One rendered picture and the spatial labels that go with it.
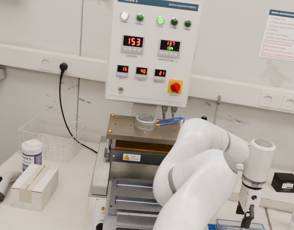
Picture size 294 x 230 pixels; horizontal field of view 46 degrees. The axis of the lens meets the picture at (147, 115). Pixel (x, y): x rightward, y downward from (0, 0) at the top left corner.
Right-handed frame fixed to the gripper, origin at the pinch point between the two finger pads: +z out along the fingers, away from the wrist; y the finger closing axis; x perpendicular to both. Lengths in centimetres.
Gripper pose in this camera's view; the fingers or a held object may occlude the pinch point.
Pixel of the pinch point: (243, 217)
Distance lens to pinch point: 139.3
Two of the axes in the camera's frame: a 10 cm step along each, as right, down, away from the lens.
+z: -1.2, 9.2, 3.8
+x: -9.9, -1.2, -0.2
